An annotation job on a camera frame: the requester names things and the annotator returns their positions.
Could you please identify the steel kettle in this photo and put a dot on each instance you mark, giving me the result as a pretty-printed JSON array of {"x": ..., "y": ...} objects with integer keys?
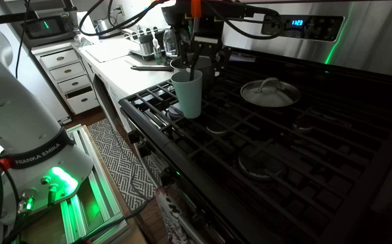
[{"x": 101, "y": 27}]

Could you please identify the steel pot lid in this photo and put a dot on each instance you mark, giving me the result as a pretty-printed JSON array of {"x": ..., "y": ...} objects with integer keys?
[{"x": 270, "y": 95}]

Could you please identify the grey patterned rug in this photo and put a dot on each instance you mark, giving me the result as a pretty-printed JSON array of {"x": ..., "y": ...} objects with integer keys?
[{"x": 122, "y": 167}]

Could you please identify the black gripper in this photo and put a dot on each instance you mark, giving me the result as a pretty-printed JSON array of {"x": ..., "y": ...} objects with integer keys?
[{"x": 203, "y": 29}]

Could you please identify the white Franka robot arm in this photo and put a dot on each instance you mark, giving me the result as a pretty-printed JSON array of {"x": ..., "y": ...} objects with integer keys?
[{"x": 9, "y": 113}]

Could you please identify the grey utensil holder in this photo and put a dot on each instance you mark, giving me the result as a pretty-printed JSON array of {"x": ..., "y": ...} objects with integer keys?
[{"x": 145, "y": 42}]

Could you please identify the soap dispenser bottle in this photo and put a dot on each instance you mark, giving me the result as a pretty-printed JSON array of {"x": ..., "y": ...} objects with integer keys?
[{"x": 157, "y": 49}]

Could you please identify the light blue plastic cup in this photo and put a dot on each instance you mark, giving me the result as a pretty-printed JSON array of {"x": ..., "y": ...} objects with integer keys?
[{"x": 187, "y": 96}]

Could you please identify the aluminium robot stand frame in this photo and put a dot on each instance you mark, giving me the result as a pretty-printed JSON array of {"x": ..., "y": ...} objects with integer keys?
[{"x": 93, "y": 198}]

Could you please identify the black coffee maker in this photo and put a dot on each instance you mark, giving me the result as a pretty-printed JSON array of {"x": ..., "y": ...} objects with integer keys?
[{"x": 168, "y": 16}]

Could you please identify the white drawer cabinet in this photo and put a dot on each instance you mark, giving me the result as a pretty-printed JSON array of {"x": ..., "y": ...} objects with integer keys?
[{"x": 66, "y": 76}]

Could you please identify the black microwave oven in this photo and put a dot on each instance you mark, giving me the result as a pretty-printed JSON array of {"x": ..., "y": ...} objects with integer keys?
[{"x": 46, "y": 27}]

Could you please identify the white cutting board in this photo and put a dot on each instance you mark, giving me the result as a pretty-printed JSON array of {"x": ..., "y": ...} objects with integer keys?
[{"x": 107, "y": 50}]

